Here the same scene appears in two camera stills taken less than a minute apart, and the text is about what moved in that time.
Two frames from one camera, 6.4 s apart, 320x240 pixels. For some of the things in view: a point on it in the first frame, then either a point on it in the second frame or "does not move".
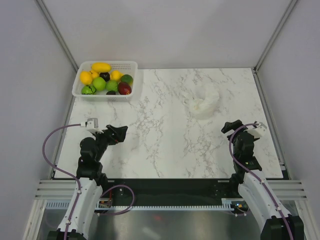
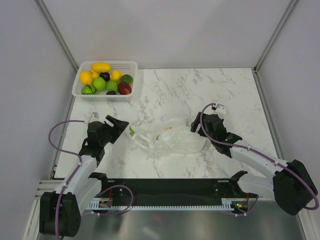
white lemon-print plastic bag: [202, 101] to [170, 136]
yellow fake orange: [116, 75] does not move
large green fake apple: [99, 83] does not move
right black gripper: [229, 126] to [194, 124]
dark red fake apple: [124, 88] does not move
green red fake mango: [127, 78] does not move
